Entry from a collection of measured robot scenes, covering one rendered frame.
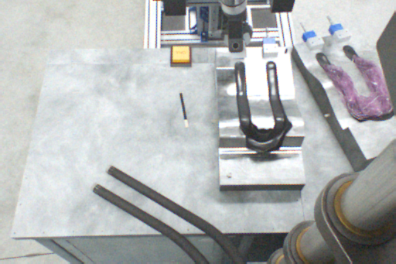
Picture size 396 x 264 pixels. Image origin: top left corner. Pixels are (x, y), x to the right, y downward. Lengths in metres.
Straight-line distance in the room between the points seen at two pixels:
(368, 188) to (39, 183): 1.13
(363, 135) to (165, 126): 0.64
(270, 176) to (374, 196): 0.84
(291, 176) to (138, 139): 0.52
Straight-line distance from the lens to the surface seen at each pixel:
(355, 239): 0.58
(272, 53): 1.48
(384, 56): 0.35
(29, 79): 2.69
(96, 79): 1.58
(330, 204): 0.59
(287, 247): 0.82
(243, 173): 1.31
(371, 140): 1.39
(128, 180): 1.33
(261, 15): 2.54
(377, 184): 0.48
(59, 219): 1.39
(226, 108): 1.35
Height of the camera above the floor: 2.08
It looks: 61 degrees down
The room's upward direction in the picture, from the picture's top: straight up
